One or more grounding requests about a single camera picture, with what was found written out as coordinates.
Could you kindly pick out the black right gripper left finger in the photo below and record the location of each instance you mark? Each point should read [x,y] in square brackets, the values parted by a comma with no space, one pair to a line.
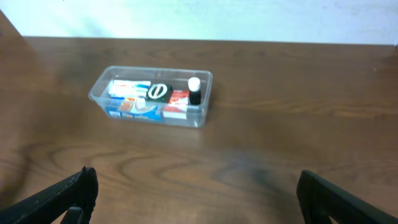
[74,198]

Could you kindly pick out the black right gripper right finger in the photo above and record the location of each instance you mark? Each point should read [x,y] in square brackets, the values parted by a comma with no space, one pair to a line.
[322,202]

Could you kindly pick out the blue fever patch box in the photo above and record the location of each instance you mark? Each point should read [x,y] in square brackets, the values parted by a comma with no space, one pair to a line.
[140,110]

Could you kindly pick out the white Panadol caplets box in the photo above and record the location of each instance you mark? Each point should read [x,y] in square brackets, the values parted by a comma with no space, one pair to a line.
[122,89]

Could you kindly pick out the red medicine box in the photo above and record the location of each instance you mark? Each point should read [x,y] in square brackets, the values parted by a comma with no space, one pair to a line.
[178,105]

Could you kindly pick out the green Zam-Buk box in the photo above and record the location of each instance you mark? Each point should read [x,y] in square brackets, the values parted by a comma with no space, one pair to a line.
[159,93]

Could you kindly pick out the dark bottle white cap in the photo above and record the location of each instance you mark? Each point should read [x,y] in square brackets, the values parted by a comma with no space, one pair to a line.
[194,86]

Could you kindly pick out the clear plastic container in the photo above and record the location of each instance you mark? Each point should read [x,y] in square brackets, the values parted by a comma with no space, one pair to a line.
[178,78]

